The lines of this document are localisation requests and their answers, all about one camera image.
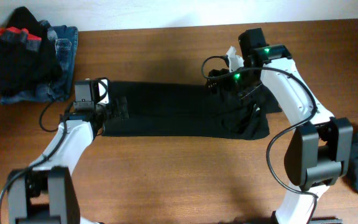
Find right black cable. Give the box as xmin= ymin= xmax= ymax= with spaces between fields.
xmin=200 ymin=55 xmax=319 ymax=224

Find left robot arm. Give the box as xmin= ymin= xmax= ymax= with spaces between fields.
xmin=1 ymin=77 xmax=128 ymax=224

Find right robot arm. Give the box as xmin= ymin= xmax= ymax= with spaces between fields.
xmin=205 ymin=28 xmax=353 ymax=223

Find left black cable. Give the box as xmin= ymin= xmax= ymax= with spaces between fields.
xmin=0 ymin=77 xmax=111 ymax=224

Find folded blue denim jeans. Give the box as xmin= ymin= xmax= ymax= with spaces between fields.
xmin=0 ymin=20 xmax=78 ymax=105

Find black garment with red trim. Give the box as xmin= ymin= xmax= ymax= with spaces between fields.
xmin=0 ymin=6 xmax=63 ymax=96

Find black t-shirt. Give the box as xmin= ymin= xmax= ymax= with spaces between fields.
xmin=103 ymin=82 xmax=281 ymax=140

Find black cable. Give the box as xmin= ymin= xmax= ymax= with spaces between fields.
xmin=0 ymin=77 xmax=111 ymax=224
xmin=200 ymin=55 xmax=319 ymax=224

